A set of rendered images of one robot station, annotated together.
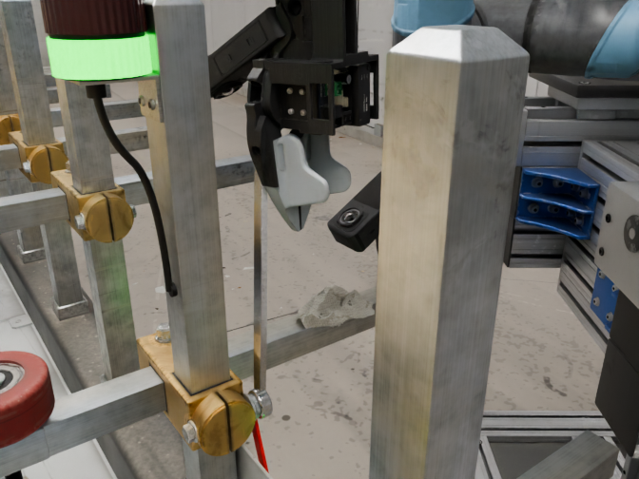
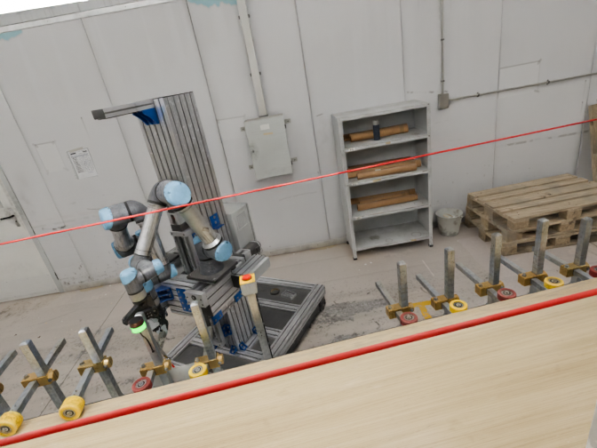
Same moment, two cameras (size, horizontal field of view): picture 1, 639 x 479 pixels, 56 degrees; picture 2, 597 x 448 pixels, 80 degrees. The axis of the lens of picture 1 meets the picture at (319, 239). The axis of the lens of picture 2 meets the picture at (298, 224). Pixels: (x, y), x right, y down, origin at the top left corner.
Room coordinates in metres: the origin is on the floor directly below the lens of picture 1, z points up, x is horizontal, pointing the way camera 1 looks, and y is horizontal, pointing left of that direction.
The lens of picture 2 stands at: (-0.95, 0.88, 2.05)
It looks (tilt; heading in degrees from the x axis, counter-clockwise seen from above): 23 degrees down; 300
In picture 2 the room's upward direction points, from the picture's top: 10 degrees counter-clockwise
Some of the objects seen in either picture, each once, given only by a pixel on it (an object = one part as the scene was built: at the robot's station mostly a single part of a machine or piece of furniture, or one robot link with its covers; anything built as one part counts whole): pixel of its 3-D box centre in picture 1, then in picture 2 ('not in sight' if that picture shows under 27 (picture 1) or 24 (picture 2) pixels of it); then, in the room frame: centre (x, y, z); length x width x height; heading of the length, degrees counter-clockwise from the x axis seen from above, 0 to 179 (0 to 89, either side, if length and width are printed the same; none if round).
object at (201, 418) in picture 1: (190, 388); (155, 368); (0.44, 0.11, 0.85); 0.13 x 0.06 x 0.05; 36
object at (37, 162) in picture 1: (39, 155); (41, 378); (0.84, 0.40, 0.95); 0.13 x 0.06 x 0.05; 36
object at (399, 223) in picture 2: not in sight; (383, 181); (0.06, -2.79, 0.78); 0.90 x 0.45 x 1.55; 30
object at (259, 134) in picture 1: (272, 132); not in sight; (0.49, 0.04, 1.06); 0.05 x 0.02 x 0.09; 146
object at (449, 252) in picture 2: not in sight; (449, 288); (-0.80, -0.78, 0.89); 0.03 x 0.03 x 0.48; 36
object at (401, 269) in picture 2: not in sight; (403, 301); (-0.60, -0.63, 0.88); 0.03 x 0.03 x 0.48; 36
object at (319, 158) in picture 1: (320, 178); not in sight; (0.51, 0.00, 1.02); 0.06 x 0.03 x 0.09; 56
